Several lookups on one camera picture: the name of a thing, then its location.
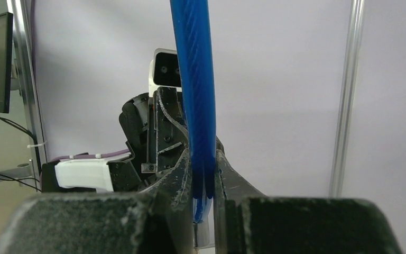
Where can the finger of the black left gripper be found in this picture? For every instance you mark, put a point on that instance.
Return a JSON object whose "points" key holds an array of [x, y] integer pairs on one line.
{"points": [[171, 129]]}

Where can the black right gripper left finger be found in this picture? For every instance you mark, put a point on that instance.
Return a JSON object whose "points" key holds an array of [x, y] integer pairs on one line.
{"points": [[157, 220]]}

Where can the aluminium frame post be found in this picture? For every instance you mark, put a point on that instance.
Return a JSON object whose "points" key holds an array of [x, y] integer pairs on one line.
{"points": [[353, 45]]}

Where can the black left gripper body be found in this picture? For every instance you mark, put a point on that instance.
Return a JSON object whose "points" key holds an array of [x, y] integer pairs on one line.
{"points": [[151, 165]]}

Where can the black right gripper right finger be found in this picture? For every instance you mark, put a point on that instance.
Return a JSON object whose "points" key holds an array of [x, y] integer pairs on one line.
{"points": [[247, 221]]}

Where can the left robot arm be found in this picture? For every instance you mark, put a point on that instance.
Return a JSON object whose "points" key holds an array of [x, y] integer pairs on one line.
{"points": [[107, 172]]}

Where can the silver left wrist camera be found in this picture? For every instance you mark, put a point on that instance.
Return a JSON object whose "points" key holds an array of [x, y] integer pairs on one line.
{"points": [[164, 71]]}

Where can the blue cable lock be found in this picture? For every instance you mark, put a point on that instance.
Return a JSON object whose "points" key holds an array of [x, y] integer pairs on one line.
{"points": [[191, 24]]}

